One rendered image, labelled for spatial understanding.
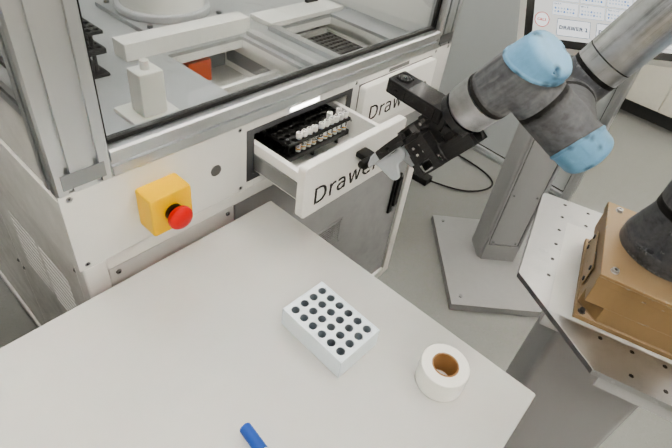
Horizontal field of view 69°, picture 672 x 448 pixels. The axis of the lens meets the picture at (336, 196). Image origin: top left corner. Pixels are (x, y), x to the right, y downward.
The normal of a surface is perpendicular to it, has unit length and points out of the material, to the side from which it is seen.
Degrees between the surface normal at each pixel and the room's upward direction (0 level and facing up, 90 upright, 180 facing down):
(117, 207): 90
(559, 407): 90
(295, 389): 0
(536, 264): 0
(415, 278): 0
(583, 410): 90
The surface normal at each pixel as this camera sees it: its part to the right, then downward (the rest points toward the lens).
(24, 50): 0.73, 0.49
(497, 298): 0.11, -0.74
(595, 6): 0.07, -0.02
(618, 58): -0.44, 0.49
